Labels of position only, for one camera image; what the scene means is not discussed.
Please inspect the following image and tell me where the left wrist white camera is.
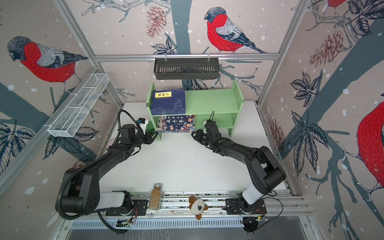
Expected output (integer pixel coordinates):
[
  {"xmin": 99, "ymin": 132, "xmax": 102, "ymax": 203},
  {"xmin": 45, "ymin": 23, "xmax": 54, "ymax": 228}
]
[{"xmin": 137, "ymin": 118, "xmax": 149, "ymax": 134}]

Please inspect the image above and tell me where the glass jar of grains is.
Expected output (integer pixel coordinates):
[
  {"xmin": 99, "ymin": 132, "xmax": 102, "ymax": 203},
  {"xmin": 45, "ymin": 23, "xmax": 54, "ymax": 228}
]
[{"xmin": 149, "ymin": 183, "xmax": 162, "ymax": 211}]

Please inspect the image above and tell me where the white wire mesh tray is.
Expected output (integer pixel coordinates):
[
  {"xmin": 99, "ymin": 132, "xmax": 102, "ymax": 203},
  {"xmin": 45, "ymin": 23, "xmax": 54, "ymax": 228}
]
[{"xmin": 48, "ymin": 73, "xmax": 110, "ymax": 138}]

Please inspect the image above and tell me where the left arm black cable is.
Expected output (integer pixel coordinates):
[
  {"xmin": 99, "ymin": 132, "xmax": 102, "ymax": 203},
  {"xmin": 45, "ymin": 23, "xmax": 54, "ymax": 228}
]
[{"xmin": 117, "ymin": 109, "xmax": 145, "ymax": 136}]

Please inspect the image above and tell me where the brown white plush toy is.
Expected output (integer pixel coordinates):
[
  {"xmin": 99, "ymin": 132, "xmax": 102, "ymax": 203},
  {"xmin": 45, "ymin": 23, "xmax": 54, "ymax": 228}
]
[{"xmin": 189, "ymin": 196, "xmax": 209, "ymax": 220}]

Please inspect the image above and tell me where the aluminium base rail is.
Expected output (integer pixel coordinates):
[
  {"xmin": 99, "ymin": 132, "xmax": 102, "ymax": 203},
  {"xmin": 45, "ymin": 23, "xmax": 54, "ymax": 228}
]
[{"xmin": 61, "ymin": 191, "xmax": 313, "ymax": 219}]

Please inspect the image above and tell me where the blue book wide yellow label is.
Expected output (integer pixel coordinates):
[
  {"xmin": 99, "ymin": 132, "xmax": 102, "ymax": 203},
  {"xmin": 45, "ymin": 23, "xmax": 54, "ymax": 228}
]
[{"xmin": 151, "ymin": 112, "xmax": 186, "ymax": 116}]

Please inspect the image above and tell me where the illustrated Chinese history book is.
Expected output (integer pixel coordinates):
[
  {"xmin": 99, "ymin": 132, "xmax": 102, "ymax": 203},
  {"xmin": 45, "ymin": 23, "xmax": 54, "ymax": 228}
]
[{"xmin": 156, "ymin": 115, "xmax": 196, "ymax": 133}]

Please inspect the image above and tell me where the dark hanging perforated basket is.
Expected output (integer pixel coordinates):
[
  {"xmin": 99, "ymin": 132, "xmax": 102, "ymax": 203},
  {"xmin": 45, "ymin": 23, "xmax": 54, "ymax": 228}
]
[{"xmin": 154, "ymin": 58, "xmax": 220, "ymax": 80}]

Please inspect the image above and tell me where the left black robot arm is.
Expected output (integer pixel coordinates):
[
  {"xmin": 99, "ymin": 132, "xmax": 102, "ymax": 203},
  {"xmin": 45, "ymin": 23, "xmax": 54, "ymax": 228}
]
[{"xmin": 55, "ymin": 124, "xmax": 158, "ymax": 220}]

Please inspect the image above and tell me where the dark blue bottom book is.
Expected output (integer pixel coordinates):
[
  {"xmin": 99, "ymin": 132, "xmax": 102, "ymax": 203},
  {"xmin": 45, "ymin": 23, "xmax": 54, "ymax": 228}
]
[{"xmin": 151, "ymin": 89, "xmax": 186, "ymax": 110}]

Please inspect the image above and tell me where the green two-tier wooden shelf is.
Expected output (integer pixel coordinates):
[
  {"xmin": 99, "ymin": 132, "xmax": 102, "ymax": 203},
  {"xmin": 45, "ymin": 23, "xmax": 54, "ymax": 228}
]
[{"xmin": 146, "ymin": 82, "xmax": 245, "ymax": 136}]

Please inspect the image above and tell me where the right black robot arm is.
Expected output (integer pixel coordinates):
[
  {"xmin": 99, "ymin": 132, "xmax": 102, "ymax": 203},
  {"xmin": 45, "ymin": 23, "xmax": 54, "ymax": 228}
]
[{"xmin": 191, "ymin": 120, "xmax": 287, "ymax": 213}]

